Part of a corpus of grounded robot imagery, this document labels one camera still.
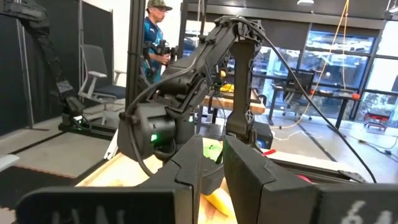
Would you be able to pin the black background robot arm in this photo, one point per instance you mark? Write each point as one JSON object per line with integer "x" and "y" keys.
{"x": 46, "y": 46}

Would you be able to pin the yellow banana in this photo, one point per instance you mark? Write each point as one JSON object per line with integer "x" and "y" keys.
{"x": 220, "y": 202}

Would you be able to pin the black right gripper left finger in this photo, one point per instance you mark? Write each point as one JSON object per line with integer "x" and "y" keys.
{"x": 174, "y": 202}

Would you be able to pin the white ceiling lamp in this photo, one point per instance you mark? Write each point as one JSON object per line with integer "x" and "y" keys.
{"x": 304, "y": 2}

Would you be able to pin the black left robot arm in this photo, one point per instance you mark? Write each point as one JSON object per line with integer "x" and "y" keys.
{"x": 186, "y": 77}

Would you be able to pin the white office chair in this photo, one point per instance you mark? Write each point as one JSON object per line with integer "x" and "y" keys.
{"x": 93, "y": 62}

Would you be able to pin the black desk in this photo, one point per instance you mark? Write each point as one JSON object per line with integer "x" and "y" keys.
{"x": 329, "y": 95}

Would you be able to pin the black frame post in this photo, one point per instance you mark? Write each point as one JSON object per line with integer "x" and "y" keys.
{"x": 135, "y": 46}

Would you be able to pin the person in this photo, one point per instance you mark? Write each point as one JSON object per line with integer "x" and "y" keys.
{"x": 152, "y": 34}

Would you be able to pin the black hand-held gripper device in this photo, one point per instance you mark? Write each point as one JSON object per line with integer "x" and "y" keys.
{"x": 161, "y": 49}

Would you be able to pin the small orange object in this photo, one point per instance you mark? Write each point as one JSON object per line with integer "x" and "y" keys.
{"x": 356, "y": 96}

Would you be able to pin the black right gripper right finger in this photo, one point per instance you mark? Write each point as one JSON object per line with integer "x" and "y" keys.
{"x": 280, "y": 202}

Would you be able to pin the black control box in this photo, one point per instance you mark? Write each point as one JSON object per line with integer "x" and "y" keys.
{"x": 264, "y": 133}

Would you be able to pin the wooden background table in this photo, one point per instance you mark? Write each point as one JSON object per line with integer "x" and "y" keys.
{"x": 230, "y": 104}

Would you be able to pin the green pear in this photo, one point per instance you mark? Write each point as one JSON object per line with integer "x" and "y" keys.
{"x": 213, "y": 151}

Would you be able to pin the yellow background object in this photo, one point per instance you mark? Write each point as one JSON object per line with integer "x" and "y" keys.
{"x": 227, "y": 88}

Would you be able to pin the red cart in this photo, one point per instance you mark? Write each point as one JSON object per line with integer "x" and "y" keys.
{"x": 376, "y": 119}

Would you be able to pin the black office chair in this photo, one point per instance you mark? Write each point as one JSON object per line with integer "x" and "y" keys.
{"x": 300, "y": 81}

